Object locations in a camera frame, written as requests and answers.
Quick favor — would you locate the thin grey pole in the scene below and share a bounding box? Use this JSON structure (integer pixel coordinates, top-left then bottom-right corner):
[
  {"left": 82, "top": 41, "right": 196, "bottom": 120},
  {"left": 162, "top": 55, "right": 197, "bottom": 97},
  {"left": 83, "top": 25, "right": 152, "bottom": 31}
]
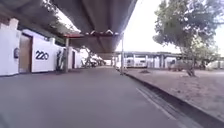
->
[{"left": 120, "top": 33, "right": 125, "bottom": 76}]

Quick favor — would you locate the pale canopy post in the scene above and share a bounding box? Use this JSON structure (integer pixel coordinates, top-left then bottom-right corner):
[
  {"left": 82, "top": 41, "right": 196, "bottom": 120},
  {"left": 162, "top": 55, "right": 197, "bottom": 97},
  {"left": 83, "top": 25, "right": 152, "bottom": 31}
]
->
[{"left": 64, "top": 36, "right": 70, "bottom": 74}]

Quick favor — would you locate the low white building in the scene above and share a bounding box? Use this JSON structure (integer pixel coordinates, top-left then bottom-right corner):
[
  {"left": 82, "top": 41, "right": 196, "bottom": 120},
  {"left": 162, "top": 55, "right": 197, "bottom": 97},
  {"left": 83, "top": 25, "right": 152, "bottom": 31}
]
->
[{"left": 114, "top": 50, "right": 224, "bottom": 70}]

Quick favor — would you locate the corrugated canopy roof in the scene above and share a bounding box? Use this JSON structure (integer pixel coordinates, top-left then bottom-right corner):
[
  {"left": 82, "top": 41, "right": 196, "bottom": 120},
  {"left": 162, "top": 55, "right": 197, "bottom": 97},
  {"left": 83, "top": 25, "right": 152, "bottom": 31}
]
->
[{"left": 0, "top": 0, "right": 138, "bottom": 59}]

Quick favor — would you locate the bare dirt ground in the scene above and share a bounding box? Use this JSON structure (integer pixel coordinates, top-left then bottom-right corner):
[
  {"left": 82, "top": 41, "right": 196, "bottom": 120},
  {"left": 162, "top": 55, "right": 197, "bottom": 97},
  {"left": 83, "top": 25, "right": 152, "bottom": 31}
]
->
[{"left": 126, "top": 67, "right": 224, "bottom": 123}]

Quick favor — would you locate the dark drain gutter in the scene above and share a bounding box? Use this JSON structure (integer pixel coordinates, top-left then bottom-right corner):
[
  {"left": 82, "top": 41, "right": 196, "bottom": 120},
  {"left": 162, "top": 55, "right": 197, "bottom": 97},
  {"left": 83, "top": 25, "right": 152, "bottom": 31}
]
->
[{"left": 123, "top": 71, "right": 224, "bottom": 128}]

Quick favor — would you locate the large green tree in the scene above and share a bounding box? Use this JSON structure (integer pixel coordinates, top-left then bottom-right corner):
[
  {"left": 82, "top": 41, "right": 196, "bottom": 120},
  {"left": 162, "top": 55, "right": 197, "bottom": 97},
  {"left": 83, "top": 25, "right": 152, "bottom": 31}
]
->
[{"left": 152, "top": 0, "right": 224, "bottom": 78}]

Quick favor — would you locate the grey paved walkway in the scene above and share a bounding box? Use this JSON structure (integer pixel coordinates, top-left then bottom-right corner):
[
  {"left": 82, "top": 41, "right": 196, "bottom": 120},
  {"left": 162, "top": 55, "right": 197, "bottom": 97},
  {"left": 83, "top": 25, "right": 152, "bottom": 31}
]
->
[{"left": 0, "top": 66, "right": 188, "bottom": 128}]

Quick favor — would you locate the white building with brown door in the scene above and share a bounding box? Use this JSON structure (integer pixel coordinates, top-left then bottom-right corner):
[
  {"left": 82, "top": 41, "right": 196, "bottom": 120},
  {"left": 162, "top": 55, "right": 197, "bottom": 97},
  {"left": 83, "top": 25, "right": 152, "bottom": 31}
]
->
[{"left": 0, "top": 18, "right": 84, "bottom": 77}]

